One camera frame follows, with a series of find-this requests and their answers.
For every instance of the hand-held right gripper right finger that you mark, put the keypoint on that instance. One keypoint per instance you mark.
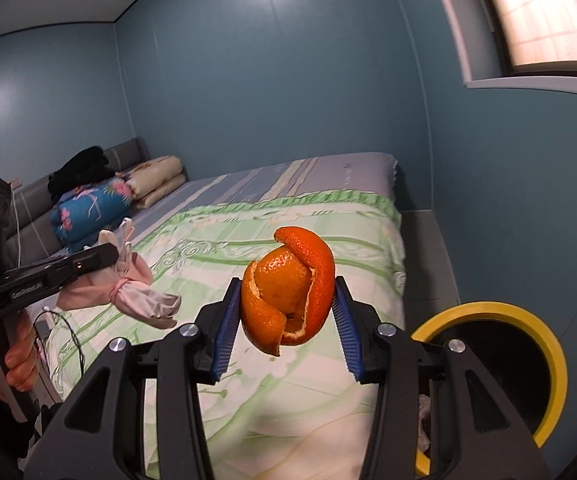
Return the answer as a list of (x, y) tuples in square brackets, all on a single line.
[(348, 335)]

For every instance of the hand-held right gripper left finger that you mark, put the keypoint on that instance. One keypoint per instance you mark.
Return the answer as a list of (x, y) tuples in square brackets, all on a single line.
[(226, 335)]

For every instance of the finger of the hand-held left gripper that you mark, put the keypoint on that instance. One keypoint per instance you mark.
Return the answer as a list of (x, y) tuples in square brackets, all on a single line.
[(88, 260)]

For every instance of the pink cloth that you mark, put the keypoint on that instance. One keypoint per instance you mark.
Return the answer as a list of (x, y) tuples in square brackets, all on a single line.
[(93, 295)]

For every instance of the orange peel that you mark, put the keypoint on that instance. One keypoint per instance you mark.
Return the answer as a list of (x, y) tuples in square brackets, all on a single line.
[(288, 280)]

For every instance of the yellow-rimmed bin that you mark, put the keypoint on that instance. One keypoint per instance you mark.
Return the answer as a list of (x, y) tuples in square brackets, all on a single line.
[(553, 355)]

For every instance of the person's left hand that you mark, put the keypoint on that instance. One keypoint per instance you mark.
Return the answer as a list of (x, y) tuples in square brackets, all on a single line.
[(23, 360)]

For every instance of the blue floral folded quilt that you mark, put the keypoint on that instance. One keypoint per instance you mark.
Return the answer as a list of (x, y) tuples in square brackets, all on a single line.
[(88, 210)]

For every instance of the black clothes pile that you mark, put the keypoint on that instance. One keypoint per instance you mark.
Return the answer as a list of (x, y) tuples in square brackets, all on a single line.
[(81, 165)]

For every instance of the green floral blanket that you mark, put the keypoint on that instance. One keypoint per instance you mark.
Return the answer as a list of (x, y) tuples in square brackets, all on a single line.
[(193, 240)]

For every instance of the beige folded quilt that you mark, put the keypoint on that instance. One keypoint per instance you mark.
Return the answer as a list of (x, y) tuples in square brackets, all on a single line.
[(158, 175)]

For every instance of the grey pillow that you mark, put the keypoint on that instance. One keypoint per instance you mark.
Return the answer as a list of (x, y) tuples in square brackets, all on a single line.
[(293, 175)]

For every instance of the dark-framed window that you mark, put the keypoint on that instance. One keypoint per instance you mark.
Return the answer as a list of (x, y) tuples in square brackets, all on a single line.
[(543, 10)]

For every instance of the white wall outlet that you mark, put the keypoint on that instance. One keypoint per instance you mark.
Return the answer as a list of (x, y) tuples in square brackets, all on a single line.
[(16, 183)]

